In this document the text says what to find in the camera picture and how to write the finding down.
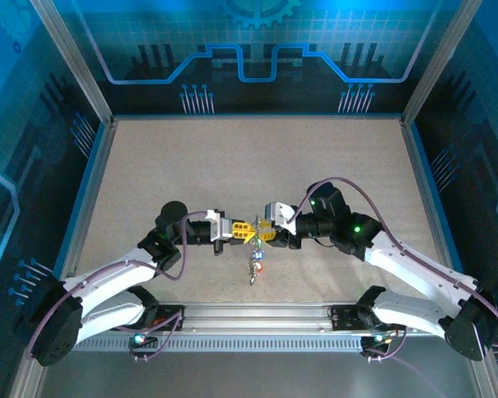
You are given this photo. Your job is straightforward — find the metal keyring with keys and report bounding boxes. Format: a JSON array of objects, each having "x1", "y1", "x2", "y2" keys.
[{"x1": 247, "y1": 214, "x2": 269, "y2": 287}]

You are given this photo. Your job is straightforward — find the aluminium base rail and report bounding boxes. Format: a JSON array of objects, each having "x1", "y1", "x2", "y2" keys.
[{"x1": 157, "y1": 302, "x2": 362, "y2": 333}]

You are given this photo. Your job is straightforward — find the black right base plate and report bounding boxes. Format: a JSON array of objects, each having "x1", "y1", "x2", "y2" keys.
[{"x1": 330, "y1": 304, "x2": 399, "y2": 332}]

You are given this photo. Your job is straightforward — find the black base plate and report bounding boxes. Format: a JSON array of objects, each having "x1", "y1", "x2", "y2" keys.
[
  {"x1": 330, "y1": 304, "x2": 399, "y2": 332},
  {"x1": 149, "y1": 304, "x2": 186, "y2": 332}
]

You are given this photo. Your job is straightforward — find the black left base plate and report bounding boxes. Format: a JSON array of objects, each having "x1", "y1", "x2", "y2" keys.
[{"x1": 149, "y1": 304, "x2": 186, "y2": 332}]

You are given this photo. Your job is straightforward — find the grey slotted cable duct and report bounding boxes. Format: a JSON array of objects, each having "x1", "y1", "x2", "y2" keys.
[{"x1": 72, "y1": 334, "x2": 369, "y2": 353}]

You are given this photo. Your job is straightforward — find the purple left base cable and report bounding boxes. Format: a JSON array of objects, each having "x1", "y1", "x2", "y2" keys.
[{"x1": 115, "y1": 308, "x2": 186, "y2": 362}]

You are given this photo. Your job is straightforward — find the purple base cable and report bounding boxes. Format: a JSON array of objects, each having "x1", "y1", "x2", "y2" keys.
[
  {"x1": 115, "y1": 308, "x2": 186, "y2": 362},
  {"x1": 363, "y1": 327, "x2": 443, "y2": 398}
]

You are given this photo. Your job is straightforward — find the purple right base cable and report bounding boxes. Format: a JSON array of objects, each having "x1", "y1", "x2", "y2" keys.
[{"x1": 363, "y1": 327, "x2": 443, "y2": 398}]

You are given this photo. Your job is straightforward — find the aluminium frame post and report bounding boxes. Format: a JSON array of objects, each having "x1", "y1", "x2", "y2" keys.
[
  {"x1": 29, "y1": 0, "x2": 116, "y2": 124},
  {"x1": 401, "y1": 0, "x2": 481, "y2": 124}
]

